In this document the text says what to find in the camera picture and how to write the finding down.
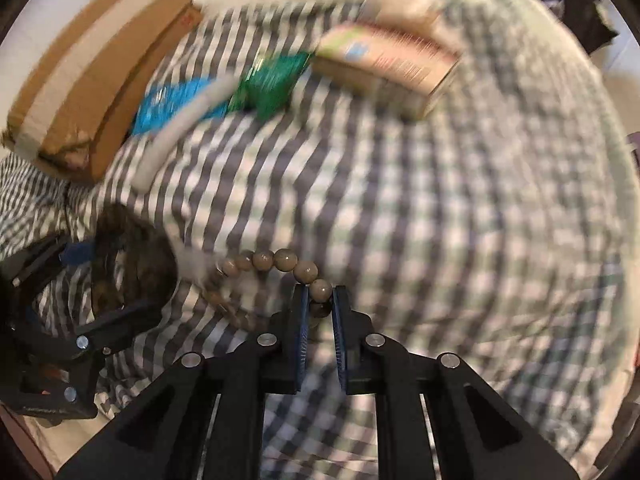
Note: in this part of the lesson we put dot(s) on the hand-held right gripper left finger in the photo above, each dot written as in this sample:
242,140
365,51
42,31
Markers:
302,340

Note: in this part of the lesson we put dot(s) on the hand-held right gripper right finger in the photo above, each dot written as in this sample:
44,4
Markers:
340,340

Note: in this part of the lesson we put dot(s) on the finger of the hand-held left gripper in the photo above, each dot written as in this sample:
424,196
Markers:
75,253
120,317

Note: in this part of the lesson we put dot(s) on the brown cardboard box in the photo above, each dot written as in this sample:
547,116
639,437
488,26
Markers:
95,65

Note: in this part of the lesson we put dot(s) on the white tissue pack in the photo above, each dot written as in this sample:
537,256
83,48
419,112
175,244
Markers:
180,125

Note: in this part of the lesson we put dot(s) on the grey checked cloth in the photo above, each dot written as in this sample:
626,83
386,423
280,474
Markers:
400,185

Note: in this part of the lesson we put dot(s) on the blue foil packet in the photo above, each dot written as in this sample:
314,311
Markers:
170,102

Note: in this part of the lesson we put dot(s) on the green foil packet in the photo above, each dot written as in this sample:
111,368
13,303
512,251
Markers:
270,82

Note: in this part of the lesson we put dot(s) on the pink and white box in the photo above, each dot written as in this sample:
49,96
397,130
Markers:
390,65

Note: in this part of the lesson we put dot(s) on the crumpled white tissue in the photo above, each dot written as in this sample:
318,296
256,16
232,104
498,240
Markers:
400,5

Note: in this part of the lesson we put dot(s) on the pale green knitted blanket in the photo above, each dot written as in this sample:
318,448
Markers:
500,20

